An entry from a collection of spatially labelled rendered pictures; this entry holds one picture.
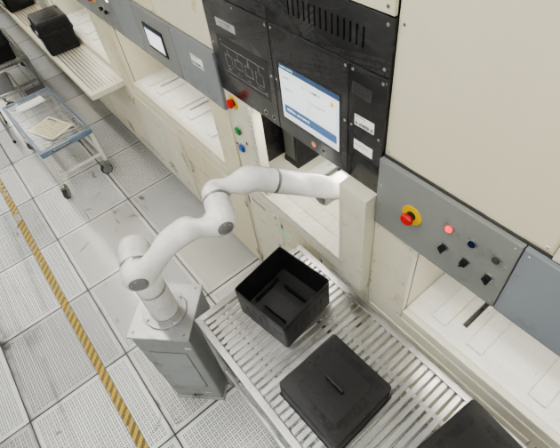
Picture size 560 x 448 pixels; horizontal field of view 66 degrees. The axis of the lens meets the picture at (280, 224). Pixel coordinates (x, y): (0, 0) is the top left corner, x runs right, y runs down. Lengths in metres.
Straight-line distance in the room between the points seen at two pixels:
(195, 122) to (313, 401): 1.78
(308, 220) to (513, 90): 1.25
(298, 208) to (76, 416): 1.71
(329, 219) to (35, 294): 2.20
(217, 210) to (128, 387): 1.55
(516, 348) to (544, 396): 0.17
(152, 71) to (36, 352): 2.00
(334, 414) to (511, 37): 1.22
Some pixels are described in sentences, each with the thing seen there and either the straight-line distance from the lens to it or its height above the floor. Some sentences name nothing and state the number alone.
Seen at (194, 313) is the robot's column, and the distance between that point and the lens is 1.96.
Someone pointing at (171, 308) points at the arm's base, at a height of 0.83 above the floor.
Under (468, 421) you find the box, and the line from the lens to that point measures 1.50.
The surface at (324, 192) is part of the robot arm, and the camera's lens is 1.57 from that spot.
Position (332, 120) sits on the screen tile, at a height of 1.58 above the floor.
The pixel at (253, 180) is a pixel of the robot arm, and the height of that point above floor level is 1.39.
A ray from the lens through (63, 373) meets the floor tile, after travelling 3.03.
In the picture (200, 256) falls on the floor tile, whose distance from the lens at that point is 3.10.
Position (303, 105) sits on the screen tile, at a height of 1.57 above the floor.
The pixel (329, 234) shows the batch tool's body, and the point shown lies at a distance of 1.96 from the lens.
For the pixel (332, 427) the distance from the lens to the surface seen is 1.60.
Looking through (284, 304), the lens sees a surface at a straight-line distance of 1.89.
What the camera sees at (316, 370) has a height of 0.86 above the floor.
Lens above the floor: 2.41
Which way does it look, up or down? 50 degrees down
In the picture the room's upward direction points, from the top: 9 degrees counter-clockwise
